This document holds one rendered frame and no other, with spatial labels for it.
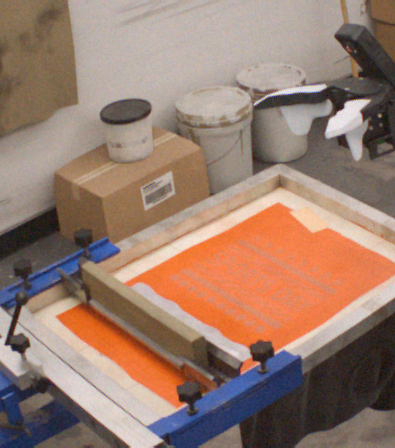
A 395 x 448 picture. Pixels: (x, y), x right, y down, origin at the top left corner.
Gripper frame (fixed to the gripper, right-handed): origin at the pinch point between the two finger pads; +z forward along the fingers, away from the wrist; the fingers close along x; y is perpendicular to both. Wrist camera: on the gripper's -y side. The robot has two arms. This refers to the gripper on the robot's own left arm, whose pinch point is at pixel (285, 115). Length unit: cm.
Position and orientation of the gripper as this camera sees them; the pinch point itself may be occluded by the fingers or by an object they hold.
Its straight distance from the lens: 119.8
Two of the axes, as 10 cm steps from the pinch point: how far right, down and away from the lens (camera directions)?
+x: -4.7, -2.9, 8.3
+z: -8.7, 3.3, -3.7
